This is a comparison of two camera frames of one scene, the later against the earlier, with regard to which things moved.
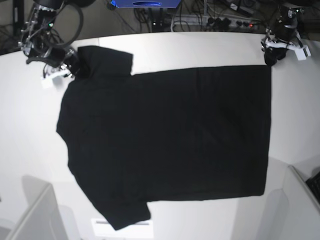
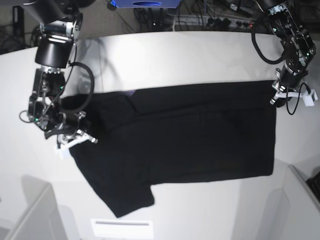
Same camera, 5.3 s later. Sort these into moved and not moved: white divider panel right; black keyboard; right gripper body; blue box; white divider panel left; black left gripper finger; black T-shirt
Moved: black left gripper finger; black T-shirt; right gripper body
Not moved: blue box; white divider panel left; white divider panel right; black keyboard
